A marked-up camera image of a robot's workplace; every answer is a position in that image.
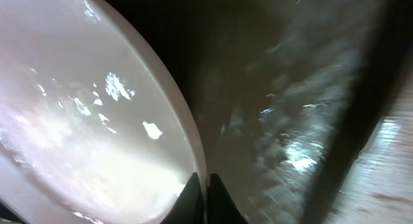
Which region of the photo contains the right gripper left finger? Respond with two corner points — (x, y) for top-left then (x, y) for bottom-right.
(160, 172), (204, 224)

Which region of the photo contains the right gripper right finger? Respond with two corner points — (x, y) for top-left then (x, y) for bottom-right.
(206, 173), (248, 224)

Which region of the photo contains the pink plate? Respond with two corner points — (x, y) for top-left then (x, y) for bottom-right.
(1, 0), (207, 223)

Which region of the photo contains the large brown serving tray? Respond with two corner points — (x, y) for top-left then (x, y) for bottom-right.
(105, 0), (412, 223)

